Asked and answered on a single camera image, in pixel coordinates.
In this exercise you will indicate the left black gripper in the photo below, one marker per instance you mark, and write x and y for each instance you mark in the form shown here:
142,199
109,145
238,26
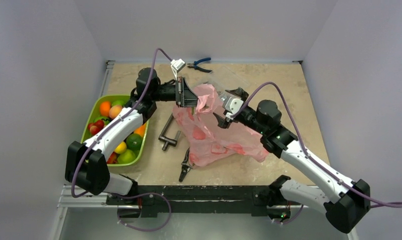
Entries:
187,98

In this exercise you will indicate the pink plastic bag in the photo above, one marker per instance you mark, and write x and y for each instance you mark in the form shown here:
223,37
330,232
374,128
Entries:
208,142

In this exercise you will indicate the fake orange carrot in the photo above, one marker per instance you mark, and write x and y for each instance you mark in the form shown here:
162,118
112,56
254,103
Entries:
141,130

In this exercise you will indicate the fake yellow lemon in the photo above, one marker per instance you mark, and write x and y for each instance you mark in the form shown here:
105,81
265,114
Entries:
121,148

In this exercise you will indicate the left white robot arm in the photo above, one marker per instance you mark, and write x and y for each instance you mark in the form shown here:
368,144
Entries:
86,165

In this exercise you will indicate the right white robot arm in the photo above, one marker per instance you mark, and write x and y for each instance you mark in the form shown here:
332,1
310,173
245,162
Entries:
342,200

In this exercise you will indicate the fake dark green lime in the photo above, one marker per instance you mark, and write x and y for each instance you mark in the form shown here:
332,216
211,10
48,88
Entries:
134,142

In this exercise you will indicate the fake peach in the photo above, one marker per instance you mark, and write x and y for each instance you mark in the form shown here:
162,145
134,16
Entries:
115,111

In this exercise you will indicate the fake green apple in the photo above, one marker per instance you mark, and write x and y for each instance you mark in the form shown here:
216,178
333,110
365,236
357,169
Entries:
127,157

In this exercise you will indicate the fake red apple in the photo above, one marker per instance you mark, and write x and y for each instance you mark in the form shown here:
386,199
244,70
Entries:
112,159

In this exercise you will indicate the clear compartment screw box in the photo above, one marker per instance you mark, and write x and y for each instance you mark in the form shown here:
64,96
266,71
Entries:
225,79

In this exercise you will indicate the green plastic fruit tray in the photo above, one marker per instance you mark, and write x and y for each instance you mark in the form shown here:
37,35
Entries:
114,137

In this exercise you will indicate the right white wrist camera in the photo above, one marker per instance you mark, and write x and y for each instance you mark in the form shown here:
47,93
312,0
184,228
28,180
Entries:
231,104

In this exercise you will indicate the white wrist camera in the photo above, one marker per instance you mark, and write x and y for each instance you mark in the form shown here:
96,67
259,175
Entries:
231,104
176,66

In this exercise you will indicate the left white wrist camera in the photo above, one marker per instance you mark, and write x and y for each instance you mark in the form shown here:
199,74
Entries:
176,66

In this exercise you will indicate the blue handled pliers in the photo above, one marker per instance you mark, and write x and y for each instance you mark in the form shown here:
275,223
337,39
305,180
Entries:
196,65

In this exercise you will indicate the black handled wire stripper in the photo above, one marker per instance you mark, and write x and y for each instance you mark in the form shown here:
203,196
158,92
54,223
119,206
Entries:
185,166

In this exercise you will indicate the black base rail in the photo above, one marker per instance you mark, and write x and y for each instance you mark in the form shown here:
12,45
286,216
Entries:
255,200

